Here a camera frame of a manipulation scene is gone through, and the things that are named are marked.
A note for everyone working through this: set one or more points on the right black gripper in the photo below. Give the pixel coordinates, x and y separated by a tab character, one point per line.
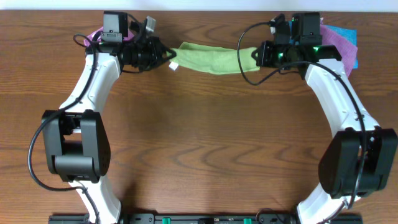
265	53

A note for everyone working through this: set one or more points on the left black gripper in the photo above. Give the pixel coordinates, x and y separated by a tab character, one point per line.
155	53

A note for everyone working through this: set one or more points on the green microfiber cloth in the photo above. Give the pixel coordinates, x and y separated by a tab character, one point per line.
206	59

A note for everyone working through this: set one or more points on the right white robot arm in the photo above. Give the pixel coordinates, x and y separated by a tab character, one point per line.
359	158

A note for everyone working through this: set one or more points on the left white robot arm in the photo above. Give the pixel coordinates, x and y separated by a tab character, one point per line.
76	145

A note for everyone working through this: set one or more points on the folded purple cloth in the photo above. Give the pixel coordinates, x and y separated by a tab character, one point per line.
91	36

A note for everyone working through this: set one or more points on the purple cloth on blue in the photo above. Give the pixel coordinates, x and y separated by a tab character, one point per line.
339	46

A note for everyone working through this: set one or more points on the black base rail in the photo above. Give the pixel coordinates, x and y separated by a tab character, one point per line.
148	218

